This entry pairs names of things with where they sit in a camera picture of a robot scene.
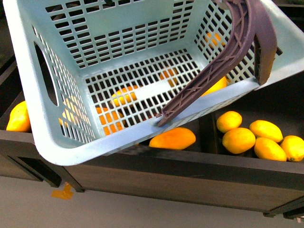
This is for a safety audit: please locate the light blue plastic basket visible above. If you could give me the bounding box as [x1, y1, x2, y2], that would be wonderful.
[3, 0, 304, 166]

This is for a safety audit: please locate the yellow mango under basket front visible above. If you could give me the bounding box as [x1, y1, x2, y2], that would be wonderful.
[149, 127, 196, 150]

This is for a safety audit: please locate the yellow lemon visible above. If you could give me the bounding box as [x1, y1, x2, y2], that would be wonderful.
[222, 128, 256, 154]
[249, 120, 283, 143]
[254, 137, 287, 162]
[216, 111, 243, 133]
[280, 135, 304, 162]

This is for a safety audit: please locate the yellow mango at left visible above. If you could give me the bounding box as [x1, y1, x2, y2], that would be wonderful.
[6, 101, 31, 133]

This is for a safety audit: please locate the dark wooden display cabinet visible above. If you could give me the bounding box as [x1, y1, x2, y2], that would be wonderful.
[0, 54, 304, 220]

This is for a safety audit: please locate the orange floor tape marker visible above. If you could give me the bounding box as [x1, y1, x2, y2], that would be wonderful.
[51, 182, 74, 200]

